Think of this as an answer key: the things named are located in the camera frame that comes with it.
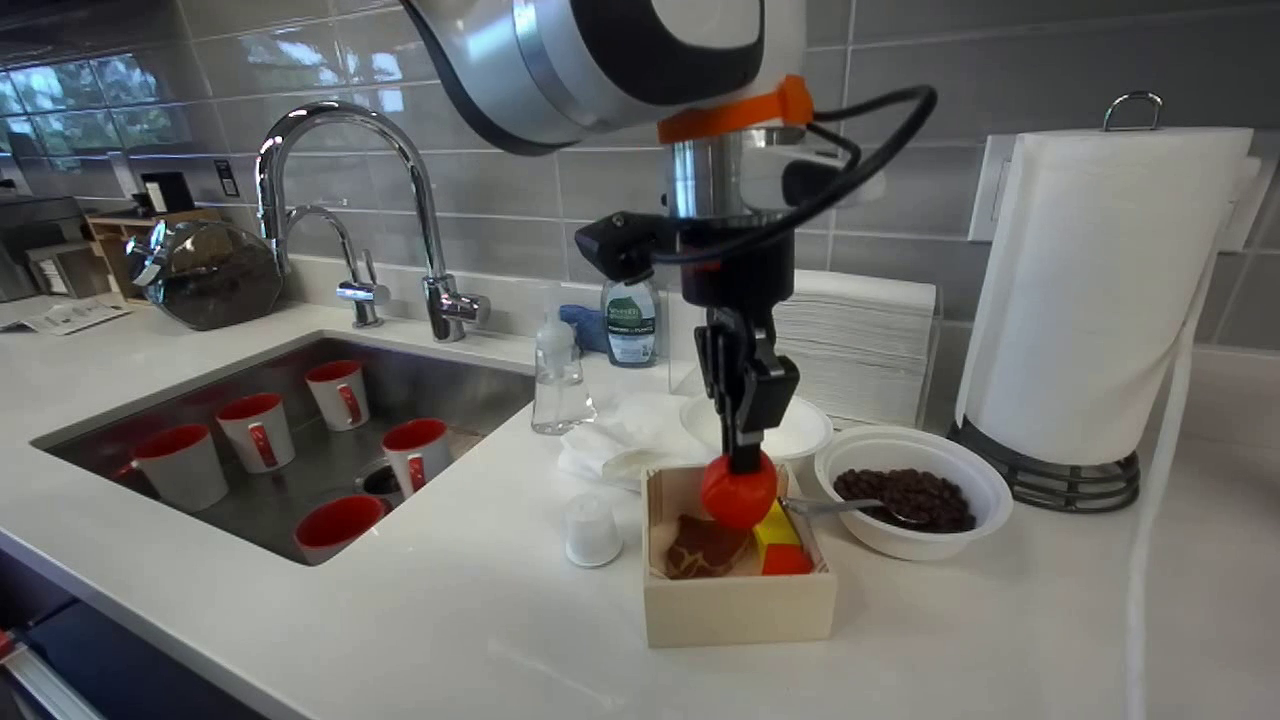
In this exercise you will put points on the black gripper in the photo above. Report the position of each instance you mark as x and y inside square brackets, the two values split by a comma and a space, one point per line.
[739, 272]

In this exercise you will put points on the red round toy object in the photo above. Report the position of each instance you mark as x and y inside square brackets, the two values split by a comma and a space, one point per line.
[739, 491]

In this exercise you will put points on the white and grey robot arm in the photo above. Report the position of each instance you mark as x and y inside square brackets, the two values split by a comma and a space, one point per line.
[585, 53]

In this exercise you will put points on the white ribbed container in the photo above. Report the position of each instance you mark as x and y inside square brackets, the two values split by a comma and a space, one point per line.
[864, 345]

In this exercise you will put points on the green label soap bottle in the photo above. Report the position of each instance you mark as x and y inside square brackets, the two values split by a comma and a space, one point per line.
[629, 322]

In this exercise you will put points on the yellow toy block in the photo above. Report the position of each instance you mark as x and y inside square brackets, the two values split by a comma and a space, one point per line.
[777, 530]

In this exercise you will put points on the metal spoon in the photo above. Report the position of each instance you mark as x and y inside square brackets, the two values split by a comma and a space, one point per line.
[842, 507]

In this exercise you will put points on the brown toy food piece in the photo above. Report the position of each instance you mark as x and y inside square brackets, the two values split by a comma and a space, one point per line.
[700, 545]

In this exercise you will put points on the blue sponge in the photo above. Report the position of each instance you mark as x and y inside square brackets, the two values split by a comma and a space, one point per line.
[581, 325]

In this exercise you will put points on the orange toy block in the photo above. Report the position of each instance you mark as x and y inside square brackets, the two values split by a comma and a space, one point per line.
[784, 562]

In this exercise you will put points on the clear plastic bottle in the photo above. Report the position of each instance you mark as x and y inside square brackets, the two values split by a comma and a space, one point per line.
[559, 381]

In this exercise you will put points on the white bowl with beans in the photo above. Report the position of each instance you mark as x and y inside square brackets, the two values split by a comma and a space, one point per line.
[864, 535]

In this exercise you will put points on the small white plastic cup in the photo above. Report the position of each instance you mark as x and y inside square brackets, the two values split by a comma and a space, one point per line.
[591, 538]

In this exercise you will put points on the light wooden box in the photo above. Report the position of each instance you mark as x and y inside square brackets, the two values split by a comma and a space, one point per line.
[742, 612]

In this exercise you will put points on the stainless steel sink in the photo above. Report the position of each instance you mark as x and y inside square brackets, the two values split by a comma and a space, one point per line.
[440, 381]

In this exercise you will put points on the white cup red inside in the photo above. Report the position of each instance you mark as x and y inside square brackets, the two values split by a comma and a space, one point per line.
[259, 428]
[417, 455]
[336, 393]
[180, 465]

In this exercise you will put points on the tall chrome faucet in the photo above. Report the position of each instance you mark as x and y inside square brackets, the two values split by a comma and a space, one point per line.
[434, 253]

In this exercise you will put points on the white paper towel roll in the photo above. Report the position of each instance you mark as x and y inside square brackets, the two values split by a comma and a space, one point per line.
[1094, 294]

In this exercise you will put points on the small chrome side faucet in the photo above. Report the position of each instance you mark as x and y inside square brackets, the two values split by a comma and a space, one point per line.
[358, 286]

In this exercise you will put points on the all red mug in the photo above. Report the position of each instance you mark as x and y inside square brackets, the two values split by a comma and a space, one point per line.
[343, 524]

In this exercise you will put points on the dark shiny foil bag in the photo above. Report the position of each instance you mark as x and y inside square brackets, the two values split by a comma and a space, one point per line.
[213, 272]

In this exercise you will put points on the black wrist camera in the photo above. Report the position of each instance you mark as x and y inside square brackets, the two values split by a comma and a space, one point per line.
[622, 240]

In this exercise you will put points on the small picture frame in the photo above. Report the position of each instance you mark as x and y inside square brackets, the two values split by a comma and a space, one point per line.
[72, 267]

